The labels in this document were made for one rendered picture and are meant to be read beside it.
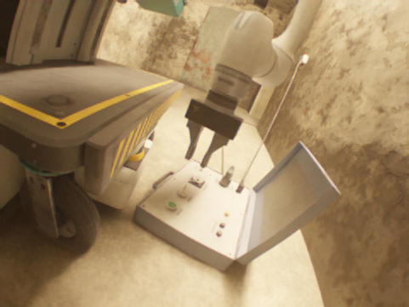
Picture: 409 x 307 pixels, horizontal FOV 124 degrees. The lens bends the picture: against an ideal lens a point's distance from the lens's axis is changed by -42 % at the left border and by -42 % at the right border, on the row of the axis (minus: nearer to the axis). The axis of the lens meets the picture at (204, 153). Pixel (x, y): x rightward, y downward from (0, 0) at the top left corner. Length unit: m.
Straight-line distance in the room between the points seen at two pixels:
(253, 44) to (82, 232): 0.47
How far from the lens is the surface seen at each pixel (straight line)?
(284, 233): 0.40
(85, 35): 0.66
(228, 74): 0.41
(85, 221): 0.33
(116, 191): 0.43
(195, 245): 0.46
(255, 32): 0.42
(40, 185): 0.31
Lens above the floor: 0.39
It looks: 22 degrees down
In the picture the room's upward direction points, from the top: 23 degrees clockwise
